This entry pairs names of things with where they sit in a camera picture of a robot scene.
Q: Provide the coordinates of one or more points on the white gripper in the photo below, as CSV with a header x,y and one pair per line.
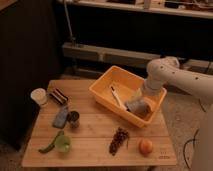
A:
x,y
151,96

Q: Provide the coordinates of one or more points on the grey blue towel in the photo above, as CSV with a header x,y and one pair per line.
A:
x,y
138,107

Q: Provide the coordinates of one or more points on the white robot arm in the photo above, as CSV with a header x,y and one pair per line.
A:
x,y
200,86

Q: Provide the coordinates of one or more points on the green plastic cup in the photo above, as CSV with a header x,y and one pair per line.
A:
x,y
62,143

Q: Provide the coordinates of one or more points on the white plastic cup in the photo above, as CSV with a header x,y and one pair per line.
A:
x,y
39,95

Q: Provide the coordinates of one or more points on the yellow plastic bin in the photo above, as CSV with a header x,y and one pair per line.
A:
x,y
126,84

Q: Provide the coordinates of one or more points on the white utensil in bin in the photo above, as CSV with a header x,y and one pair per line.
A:
x,y
117,98

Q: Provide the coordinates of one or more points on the dark grape bunch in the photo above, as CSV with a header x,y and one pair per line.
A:
x,y
118,139

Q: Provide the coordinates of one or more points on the orange fruit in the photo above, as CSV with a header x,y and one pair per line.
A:
x,y
145,147

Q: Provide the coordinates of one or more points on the dark metal can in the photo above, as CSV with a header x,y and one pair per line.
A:
x,y
73,118

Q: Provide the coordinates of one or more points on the blue sponge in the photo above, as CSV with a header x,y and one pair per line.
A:
x,y
61,117

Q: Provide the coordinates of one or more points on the dark striped rectangular block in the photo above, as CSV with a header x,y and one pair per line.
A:
x,y
59,97

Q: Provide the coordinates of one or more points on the green chili pepper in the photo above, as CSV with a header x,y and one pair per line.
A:
x,y
51,146

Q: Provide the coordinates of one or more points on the wooden shelf with items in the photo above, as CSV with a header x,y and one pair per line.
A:
x,y
141,6

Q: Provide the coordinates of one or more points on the dark cabinet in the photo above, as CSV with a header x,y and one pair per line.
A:
x,y
29,59

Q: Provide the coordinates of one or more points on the grey baseboard rail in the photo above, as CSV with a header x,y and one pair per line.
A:
x,y
126,57

